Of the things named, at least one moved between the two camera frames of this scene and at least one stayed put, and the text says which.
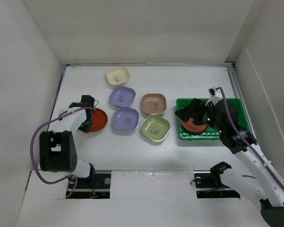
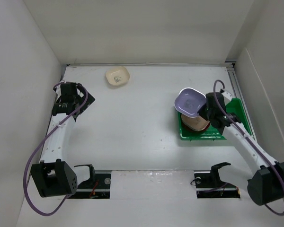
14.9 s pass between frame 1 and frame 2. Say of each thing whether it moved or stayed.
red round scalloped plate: stayed
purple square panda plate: moved
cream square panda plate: stayed
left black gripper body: moved
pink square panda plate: moved
